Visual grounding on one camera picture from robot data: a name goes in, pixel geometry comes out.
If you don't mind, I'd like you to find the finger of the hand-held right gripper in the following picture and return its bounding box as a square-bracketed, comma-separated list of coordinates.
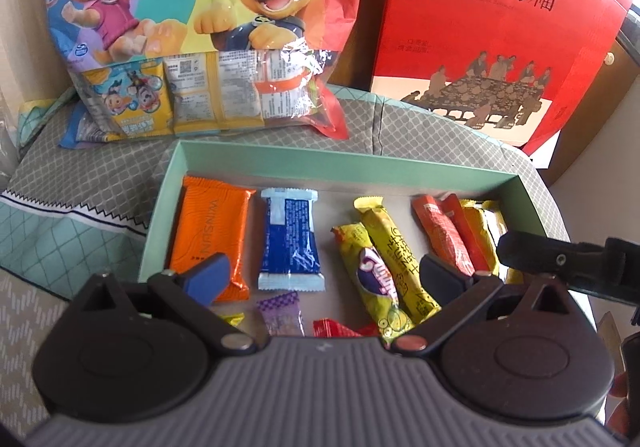
[497, 231, 609, 281]

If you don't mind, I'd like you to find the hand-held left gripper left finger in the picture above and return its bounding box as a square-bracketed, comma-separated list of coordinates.
[69, 252, 272, 357]

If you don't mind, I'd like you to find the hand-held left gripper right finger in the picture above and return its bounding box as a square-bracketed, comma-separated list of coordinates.
[384, 254, 592, 356]

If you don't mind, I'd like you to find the red-orange long packet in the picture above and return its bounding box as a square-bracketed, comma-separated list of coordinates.
[411, 194, 477, 278]

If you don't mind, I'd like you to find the red stick packet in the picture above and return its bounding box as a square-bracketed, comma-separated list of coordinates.
[442, 194, 494, 274]

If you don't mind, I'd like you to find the long yellow cartoon-face packet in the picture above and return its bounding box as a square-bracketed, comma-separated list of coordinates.
[353, 196, 442, 329]

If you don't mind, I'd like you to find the orange packet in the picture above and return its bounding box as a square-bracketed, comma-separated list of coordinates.
[169, 176, 257, 304]

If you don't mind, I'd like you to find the white and yellow packet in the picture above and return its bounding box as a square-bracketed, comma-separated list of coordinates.
[481, 200, 510, 249]

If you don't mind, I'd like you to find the yellow stick packet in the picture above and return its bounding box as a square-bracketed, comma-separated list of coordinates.
[459, 198, 502, 274]

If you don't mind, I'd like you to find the yellow and purple packet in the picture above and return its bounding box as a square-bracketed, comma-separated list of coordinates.
[330, 222, 402, 329]

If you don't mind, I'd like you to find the purple checked candy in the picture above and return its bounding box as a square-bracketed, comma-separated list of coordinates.
[255, 290, 307, 339]

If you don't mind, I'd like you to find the blue and white packet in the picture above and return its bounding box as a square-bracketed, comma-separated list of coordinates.
[257, 187, 327, 293]

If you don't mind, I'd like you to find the red crinkled packet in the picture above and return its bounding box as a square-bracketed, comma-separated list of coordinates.
[313, 317, 382, 339]

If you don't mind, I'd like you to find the green cardboard box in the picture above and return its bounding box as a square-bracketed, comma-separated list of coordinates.
[137, 140, 551, 339]

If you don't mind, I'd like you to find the person's right hand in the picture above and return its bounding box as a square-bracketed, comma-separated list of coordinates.
[606, 369, 632, 445]

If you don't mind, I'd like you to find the blue flat packet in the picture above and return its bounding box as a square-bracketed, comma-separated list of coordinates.
[58, 102, 114, 149]

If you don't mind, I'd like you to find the red gift box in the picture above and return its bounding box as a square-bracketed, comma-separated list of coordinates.
[369, 0, 640, 154]

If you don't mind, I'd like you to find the cartoon dog snack bag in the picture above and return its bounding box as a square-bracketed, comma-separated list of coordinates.
[42, 0, 372, 149]

